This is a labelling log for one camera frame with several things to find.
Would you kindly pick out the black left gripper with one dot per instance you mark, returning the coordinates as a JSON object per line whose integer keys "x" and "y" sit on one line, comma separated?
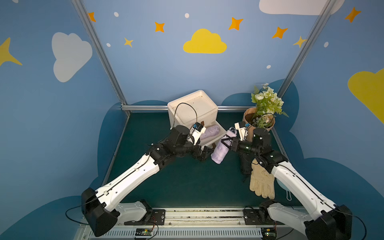
{"x": 199, "y": 150}

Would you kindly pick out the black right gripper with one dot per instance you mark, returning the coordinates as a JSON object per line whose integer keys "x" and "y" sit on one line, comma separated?
{"x": 234, "y": 145}

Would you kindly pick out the lilac umbrella with strap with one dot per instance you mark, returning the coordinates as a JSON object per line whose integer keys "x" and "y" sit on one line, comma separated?
{"x": 224, "y": 146}

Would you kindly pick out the drawer with brown handle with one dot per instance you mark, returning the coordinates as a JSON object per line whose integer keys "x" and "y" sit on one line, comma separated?
{"x": 214, "y": 132}

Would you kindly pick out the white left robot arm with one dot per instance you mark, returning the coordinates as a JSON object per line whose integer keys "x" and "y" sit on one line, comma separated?
{"x": 99, "y": 207}

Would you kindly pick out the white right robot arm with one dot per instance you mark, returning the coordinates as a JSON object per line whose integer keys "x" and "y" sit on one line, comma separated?
{"x": 324, "y": 219}

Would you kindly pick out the white drawer cabinet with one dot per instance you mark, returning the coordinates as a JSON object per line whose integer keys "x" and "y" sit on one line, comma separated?
{"x": 196, "y": 107}

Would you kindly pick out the terracotta flower pot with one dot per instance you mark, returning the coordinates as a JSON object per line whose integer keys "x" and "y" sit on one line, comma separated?
{"x": 249, "y": 120}

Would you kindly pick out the beige work glove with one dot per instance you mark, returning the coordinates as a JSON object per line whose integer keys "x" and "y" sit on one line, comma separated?
{"x": 262, "y": 183}

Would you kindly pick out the white green artificial flowers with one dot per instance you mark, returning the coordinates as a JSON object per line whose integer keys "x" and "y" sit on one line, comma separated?
{"x": 268, "y": 105}

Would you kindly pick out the light blue hand brush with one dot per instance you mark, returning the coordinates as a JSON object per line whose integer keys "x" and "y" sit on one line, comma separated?
{"x": 288, "y": 192}

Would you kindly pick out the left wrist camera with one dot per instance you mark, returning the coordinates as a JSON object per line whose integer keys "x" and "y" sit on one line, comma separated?
{"x": 198, "y": 130}

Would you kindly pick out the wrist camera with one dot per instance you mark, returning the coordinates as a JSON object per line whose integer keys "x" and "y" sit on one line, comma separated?
{"x": 198, "y": 130}
{"x": 242, "y": 127}

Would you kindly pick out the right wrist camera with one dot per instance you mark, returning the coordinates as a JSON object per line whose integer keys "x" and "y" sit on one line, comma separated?
{"x": 242, "y": 127}

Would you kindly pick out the aluminium left corner post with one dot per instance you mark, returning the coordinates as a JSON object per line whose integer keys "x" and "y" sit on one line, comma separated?
{"x": 90, "y": 29}

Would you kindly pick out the aluminium corner post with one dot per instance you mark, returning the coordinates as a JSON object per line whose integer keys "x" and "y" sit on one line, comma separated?
{"x": 90, "y": 29}
{"x": 317, "y": 28}

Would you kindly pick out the aluminium back frame rail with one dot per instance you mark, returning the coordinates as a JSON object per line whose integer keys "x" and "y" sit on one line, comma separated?
{"x": 164, "y": 108}

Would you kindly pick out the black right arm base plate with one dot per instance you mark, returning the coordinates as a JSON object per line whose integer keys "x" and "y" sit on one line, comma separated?
{"x": 255, "y": 217}

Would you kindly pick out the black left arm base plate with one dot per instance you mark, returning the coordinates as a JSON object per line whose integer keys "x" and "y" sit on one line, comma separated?
{"x": 156, "y": 216}

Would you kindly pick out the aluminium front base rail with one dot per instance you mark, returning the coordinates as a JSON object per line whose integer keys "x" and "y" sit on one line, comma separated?
{"x": 203, "y": 224}

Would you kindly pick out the aluminium right corner post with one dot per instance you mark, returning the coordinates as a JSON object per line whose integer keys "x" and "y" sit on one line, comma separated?
{"x": 317, "y": 28}

